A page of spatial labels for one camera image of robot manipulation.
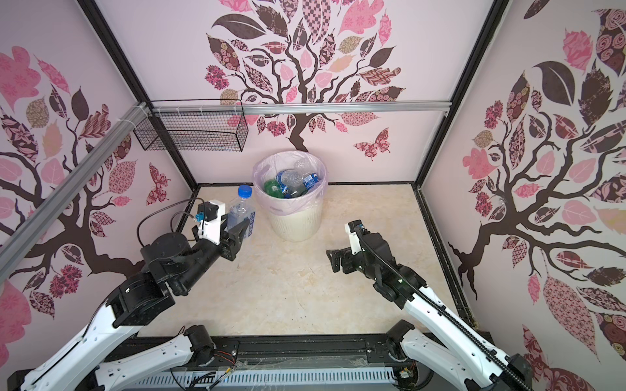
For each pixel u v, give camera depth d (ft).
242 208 1.82
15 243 1.64
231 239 1.70
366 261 1.90
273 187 2.92
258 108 3.06
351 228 2.12
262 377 2.29
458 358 1.41
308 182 2.95
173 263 1.30
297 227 2.96
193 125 3.11
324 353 2.49
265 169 2.96
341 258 2.15
